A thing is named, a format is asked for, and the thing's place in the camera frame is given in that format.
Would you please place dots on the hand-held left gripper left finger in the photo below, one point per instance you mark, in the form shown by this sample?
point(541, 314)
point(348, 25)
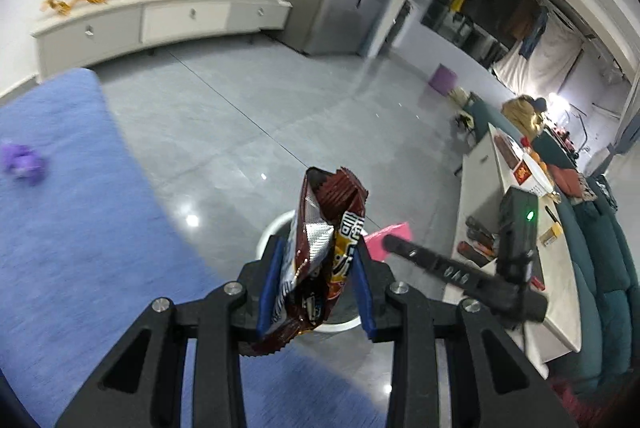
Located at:
point(272, 288)

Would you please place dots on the hanging white sheet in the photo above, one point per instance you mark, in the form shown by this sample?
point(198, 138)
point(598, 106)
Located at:
point(540, 58)

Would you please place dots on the purple crumpled wrapper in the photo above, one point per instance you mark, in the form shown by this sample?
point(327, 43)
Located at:
point(22, 163)

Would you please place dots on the white television cabinet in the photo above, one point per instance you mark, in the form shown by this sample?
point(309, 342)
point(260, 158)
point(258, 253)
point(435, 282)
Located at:
point(150, 23)

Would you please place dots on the brown snack packet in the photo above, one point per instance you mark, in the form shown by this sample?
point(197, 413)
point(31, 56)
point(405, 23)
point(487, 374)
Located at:
point(330, 228)

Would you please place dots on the white coffee table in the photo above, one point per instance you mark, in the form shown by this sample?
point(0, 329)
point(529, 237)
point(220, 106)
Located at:
point(500, 208)

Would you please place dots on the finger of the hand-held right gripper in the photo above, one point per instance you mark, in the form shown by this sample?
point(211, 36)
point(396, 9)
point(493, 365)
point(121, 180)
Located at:
point(430, 260)

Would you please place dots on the pink wrapper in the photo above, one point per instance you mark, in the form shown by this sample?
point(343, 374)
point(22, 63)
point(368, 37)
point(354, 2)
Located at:
point(382, 240)

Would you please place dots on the teal sofa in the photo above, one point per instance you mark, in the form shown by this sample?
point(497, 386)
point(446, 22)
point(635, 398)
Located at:
point(600, 258)

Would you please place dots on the purple box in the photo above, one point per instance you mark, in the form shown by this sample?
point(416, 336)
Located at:
point(442, 80)

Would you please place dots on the white round trash bin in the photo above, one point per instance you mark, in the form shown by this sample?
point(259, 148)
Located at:
point(270, 230)

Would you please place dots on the beige stick bundle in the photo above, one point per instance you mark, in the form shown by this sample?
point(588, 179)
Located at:
point(457, 97)

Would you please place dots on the small yellow box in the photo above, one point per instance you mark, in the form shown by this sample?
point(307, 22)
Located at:
point(550, 235)

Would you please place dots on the blue carpet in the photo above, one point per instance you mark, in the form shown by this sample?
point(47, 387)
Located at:
point(75, 233)

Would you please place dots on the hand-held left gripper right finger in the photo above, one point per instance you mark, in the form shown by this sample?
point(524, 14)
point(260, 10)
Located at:
point(362, 293)

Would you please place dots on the black tool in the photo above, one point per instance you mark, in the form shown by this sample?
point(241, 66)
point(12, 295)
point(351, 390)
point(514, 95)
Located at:
point(472, 253)
point(480, 233)

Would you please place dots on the red cushion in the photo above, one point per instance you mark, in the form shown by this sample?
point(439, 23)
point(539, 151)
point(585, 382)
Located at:
point(567, 180)

